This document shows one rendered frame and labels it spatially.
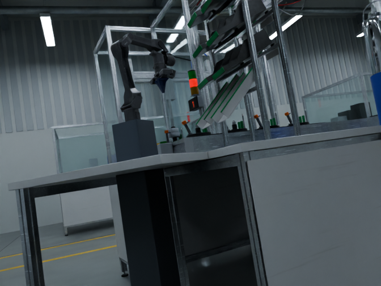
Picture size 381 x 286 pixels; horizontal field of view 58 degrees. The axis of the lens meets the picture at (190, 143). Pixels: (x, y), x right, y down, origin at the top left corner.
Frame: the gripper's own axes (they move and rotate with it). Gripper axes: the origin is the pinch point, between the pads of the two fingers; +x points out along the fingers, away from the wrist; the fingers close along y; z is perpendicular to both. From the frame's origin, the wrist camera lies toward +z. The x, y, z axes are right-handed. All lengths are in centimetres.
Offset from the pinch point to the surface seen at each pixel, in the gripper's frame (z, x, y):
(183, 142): 2.5, 31.6, -9.9
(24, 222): -71, 55, -15
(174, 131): 19.0, 19.4, 36.8
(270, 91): 127, -11, 65
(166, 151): -1.9, 33.8, 2.9
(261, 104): 23, 23, -48
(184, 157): -21, 41, -59
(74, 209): 5, 83, 502
